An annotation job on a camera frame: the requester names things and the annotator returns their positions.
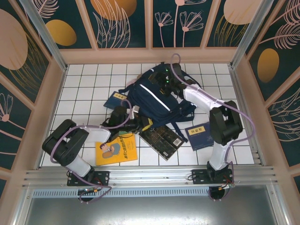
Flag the wall panel with orange oval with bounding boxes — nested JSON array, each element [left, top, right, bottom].
[[35, 0, 94, 50]]

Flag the blue book with yellow label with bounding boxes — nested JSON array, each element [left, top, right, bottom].
[[104, 91, 128, 111], [184, 121, 215, 152]]

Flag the wall panel orange circle leaves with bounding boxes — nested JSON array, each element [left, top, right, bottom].
[[84, 0, 147, 50]]

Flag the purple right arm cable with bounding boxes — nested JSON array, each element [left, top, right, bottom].
[[170, 53, 256, 203]]

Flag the wall panel with single flower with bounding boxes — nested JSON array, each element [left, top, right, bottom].
[[0, 81, 33, 171]]

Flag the yellow cartoon cover book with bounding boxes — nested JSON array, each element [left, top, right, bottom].
[[95, 133, 138, 167]]

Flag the aluminium table side rail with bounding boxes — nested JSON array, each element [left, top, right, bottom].
[[228, 64, 267, 166]]

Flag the aluminium mounting rail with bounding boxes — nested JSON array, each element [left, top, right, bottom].
[[22, 165, 281, 188]]

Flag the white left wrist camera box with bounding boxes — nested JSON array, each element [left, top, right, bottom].
[[127, 106, 141, 120]]

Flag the wall panel orange oval fern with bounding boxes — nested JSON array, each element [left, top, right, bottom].
[[246, 0, 300, 103]]

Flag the black book with barcode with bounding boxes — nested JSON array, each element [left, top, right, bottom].
[[138, 125, 188, 161]]

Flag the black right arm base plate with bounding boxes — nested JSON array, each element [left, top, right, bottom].
[[191, 169, 234, 185]]

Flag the aluminium corner post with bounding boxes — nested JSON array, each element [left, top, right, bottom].
[[20, 0, 68, 72], [229, 0, 275, 68]]

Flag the perforated metal cable tray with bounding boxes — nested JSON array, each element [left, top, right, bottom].
[[32, 189, 211, 197]]

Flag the wall panel with pink flowers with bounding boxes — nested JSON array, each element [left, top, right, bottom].
[[152, 0, 204, 49]]

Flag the grey metal shelf plate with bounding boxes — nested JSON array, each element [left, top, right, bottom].
[[14, 185, 289, 225]]

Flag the wall panel with pink leaves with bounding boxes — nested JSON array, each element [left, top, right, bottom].
[[267, 88, 300, 167]]

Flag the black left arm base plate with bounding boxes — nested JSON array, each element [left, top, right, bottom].
[[67, 171, 110, 186]]

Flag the wall panel pale circle reeds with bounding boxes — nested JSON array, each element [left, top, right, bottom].
[[205, 0, 260, 49]]

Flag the navy blue backpack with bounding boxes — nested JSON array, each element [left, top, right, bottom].
[[118, 62, 203, 143]]

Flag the wall panel large pale circle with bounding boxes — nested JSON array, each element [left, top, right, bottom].
[[0, 0, 51, 105]]

